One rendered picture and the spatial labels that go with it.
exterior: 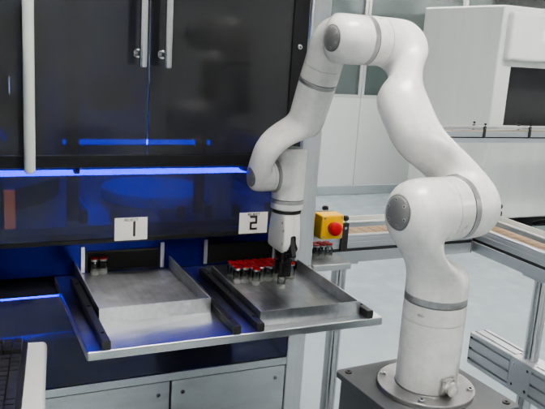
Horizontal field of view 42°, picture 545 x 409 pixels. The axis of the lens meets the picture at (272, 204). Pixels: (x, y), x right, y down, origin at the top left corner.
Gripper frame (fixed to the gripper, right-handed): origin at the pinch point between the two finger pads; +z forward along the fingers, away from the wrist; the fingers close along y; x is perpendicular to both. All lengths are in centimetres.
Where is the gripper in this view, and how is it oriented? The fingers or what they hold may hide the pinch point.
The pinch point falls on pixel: (282, 267)
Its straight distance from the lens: 183.9
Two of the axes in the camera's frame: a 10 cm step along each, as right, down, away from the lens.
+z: -0.6, 9.7, 2.2
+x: 9.1, -0.3, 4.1
